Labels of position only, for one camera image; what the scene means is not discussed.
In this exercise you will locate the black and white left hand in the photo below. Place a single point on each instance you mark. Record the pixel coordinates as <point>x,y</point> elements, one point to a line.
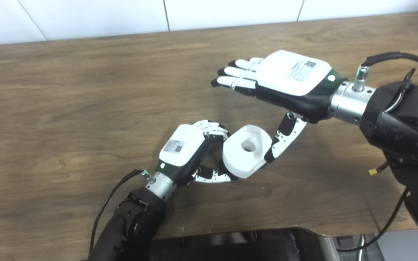
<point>180,146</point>

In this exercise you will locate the black and white right hand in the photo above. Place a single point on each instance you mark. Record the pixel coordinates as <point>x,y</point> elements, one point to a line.
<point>289,76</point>

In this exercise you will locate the round white piece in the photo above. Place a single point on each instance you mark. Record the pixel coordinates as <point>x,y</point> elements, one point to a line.
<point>238,159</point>

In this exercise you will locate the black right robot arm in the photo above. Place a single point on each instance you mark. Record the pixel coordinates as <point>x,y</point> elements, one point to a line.
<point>405,130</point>

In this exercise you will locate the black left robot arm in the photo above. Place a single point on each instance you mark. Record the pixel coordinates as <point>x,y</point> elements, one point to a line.
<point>140,221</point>

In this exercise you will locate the black robot torso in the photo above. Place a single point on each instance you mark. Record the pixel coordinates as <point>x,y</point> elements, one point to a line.
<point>230,246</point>

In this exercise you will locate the small yellow connector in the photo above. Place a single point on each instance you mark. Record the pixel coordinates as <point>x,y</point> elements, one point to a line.
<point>373,172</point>

